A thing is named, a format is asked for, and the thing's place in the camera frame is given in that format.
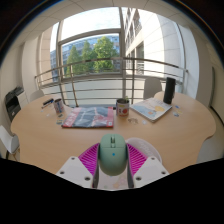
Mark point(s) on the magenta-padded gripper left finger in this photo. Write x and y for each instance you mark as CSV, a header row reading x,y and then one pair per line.
x,y
75,169

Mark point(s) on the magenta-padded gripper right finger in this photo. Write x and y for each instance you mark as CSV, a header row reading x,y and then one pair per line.
x,y
148,169

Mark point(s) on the blue black stapler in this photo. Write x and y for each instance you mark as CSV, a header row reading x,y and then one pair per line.
x,y
47,102

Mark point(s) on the white blue printed cup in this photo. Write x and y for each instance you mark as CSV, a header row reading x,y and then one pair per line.
x,y
58,106

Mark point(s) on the black cylindrical speaker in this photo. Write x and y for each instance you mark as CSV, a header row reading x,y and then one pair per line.
x,y
169,90

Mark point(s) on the white illustrated book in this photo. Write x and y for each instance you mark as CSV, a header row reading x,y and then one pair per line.
x,y
150,109

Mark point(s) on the black printer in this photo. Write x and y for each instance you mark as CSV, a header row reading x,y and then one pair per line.
x,y
12,103

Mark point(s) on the red magazine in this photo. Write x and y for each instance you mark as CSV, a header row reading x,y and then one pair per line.
x,y
88,117

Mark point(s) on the white chair wooden legs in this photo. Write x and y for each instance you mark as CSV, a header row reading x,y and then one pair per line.
x,y
8,140

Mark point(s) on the mint green computer mouse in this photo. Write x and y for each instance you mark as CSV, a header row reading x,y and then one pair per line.
x,y
112,156

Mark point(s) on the metal balcony railing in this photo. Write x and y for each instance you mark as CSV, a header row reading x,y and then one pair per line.
x,y
100,60

